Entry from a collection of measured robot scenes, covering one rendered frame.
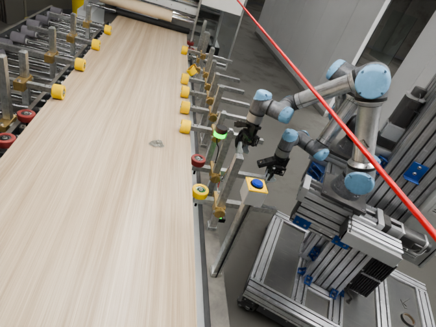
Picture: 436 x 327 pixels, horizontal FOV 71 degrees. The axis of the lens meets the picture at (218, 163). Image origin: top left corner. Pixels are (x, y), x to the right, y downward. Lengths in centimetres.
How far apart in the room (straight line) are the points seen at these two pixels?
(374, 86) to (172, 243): 94
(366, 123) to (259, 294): 121
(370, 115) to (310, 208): 59
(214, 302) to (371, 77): 105
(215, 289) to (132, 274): 42
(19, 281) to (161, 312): 42
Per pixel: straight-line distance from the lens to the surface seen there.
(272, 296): 207
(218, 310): 133
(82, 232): 120
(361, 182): 141
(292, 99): 150
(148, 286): 108
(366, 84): 128
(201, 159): 163
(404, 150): 171
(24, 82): 197
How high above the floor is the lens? 182
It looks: 34 degrees down
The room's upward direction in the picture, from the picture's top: 20 degrees clockwise
